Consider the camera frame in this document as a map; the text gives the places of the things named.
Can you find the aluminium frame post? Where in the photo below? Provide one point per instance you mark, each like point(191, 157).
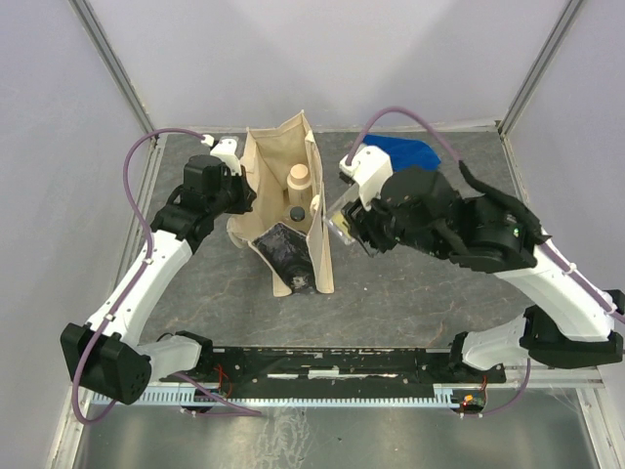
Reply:
point(548, 51)
point(87, 16)

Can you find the cream canvas tote bag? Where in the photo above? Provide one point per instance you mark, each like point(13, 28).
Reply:
point(285, 228)

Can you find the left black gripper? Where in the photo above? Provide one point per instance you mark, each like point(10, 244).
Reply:
point(248, 195)

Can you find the blue cloth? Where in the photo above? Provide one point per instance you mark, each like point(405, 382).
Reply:
point(405, 152)

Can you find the right aluminium frame post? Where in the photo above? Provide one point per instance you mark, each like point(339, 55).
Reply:
point(548, 51)

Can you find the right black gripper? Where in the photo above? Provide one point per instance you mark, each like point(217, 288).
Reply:
point(364, 226)

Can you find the cream round jar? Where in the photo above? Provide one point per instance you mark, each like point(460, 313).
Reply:
point(299, 186)

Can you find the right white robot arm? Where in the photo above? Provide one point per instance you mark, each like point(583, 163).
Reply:
point(570, 323)

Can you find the left aluminium frame post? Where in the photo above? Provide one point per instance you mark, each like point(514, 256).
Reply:
point(87, 16)

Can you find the clear bottle grey cap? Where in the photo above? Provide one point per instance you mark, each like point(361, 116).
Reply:
point(340, 224)

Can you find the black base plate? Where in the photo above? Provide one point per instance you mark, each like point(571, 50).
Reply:
point(337, 373)

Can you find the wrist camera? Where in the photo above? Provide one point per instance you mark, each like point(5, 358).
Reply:
point(228, 149)
point(370, 168)

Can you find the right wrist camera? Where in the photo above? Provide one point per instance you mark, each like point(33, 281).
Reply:
point(370, 168)

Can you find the clear square bottle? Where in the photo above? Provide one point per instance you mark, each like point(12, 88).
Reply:
point(298, 219)

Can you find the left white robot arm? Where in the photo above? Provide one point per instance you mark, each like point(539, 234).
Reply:
point(104, 354)

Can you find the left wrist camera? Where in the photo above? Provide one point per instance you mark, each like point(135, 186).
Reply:
point(228, 149)

